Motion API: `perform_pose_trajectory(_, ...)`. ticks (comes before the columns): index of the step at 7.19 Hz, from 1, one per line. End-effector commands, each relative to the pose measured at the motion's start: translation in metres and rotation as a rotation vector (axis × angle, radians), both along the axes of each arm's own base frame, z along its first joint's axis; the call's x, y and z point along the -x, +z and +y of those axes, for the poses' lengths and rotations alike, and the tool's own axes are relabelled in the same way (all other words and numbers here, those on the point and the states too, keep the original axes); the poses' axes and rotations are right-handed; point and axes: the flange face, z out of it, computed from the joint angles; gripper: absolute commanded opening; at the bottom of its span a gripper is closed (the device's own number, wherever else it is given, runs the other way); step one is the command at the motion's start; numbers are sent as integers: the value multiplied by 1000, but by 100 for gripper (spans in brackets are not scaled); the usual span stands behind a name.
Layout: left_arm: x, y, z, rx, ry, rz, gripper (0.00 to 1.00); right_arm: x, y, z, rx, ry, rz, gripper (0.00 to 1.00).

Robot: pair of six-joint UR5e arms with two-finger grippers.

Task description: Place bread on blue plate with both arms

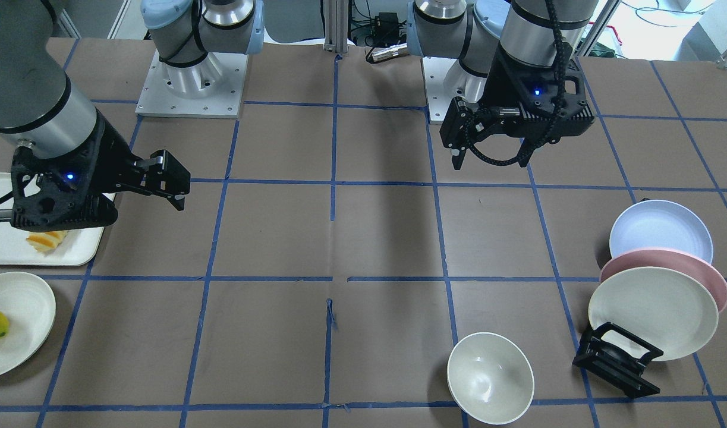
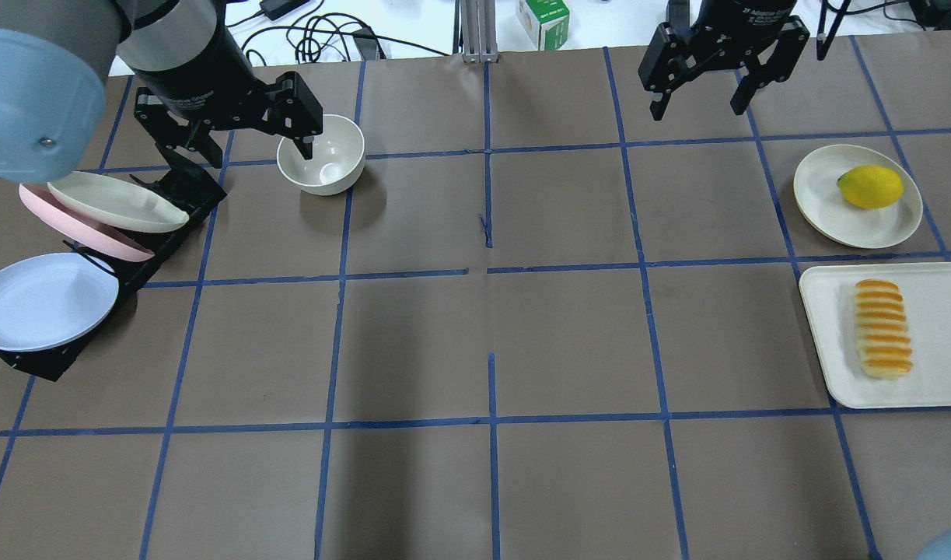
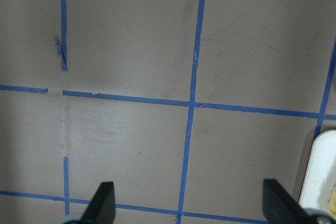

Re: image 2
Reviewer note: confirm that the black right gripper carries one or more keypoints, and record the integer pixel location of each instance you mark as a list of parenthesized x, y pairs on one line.
[(745, 17)]

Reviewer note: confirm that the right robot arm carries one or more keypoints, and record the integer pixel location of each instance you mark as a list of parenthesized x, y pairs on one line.
[(727, 15)]

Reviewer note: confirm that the black power adapter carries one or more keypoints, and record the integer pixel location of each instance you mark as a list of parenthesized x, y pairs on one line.
[(276, 9)]

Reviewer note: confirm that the black dish rack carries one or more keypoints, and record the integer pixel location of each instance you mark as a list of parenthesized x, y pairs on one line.
[(198, 202)]

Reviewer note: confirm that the white rectangular tray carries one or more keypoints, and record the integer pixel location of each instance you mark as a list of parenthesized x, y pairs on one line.
[(827, 295)]

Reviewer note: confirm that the pink plate in rack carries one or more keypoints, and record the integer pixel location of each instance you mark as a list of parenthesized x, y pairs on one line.
[(87, 232)]

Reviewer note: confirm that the green white small box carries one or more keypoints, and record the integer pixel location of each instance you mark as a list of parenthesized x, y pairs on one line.
[(546, 23)]

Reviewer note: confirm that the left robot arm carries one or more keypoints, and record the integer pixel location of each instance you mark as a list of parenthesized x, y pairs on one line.
[(55, 58)]

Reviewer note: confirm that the cream plate under lemon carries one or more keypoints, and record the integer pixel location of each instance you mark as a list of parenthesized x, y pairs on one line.
[(821, 203)]

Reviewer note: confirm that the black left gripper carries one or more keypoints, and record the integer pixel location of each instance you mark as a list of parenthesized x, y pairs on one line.
[(197, 78)]

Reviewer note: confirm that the striped bread loaf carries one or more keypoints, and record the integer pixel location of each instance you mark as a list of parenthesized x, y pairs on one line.
[(882, 336)]

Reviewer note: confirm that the cream plate in rack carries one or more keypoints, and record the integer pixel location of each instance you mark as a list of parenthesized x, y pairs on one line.
[(118, 203)]

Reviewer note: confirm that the yellow lemon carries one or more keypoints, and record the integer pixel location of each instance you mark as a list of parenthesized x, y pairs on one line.
[(871, 186)]

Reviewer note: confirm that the aluminium frame post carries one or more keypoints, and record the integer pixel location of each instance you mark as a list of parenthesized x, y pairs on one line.
[(475, 37)]

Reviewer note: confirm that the blue plate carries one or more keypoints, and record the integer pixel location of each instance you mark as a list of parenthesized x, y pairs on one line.
[(52, 299)]

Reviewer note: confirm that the cream ceramic bowl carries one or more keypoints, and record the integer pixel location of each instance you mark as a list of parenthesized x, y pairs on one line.
[(337, 163)]

